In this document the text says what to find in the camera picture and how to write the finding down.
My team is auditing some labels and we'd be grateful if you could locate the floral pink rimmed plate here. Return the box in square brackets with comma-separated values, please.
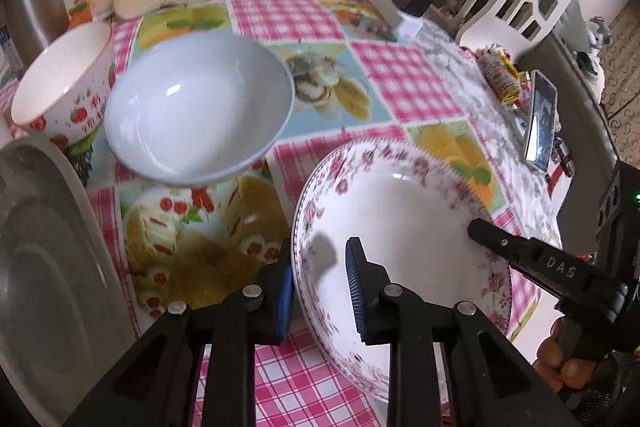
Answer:
[291, 138, 512, 401]

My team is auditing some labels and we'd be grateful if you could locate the strawberry pattern red-rimmed bowl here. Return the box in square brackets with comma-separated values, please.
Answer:
[10, 22, 116, 148]

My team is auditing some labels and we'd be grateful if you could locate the right hand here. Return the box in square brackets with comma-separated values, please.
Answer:
[533, 317, 620, 415]

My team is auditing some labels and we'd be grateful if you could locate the grey floral tablecloth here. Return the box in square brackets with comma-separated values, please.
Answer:
[409, 18, 597, 256]

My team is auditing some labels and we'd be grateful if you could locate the smartphone with lit screen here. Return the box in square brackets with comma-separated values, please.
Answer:
[524, 69, 558, 172]

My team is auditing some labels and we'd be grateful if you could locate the plain white round bowl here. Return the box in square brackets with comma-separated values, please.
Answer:
[104, 31, 295, 187]

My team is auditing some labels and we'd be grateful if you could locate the pink checkered fruit tablecloth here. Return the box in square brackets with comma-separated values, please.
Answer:
[0, 0, 547, 427]

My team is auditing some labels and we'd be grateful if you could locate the grey metal round tray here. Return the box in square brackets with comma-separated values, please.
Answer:
[1, 138, 136, 426]

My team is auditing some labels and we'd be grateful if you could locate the colourful candy roll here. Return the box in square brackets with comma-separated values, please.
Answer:
[477, 49, 522, 106]

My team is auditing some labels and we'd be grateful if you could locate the white small box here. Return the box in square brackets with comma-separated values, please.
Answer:
[368, 0, 423, 39]

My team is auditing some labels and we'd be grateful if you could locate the orange snack packet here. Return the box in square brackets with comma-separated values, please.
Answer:
[67, 0, 114, 29]

